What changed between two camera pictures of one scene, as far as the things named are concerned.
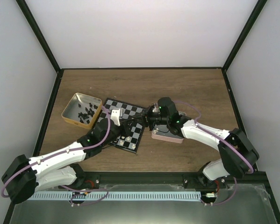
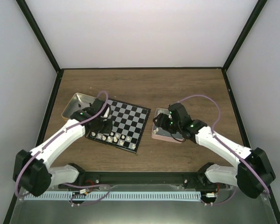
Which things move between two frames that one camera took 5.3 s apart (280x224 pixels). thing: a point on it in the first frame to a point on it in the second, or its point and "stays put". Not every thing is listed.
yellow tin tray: (82, 110) stays put
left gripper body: (125, 133) to (102, 128)
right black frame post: (257, 10) stays put
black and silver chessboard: (130, 143) stays put
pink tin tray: (161, 132) stays put
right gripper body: (152, 118) to (169, 127)
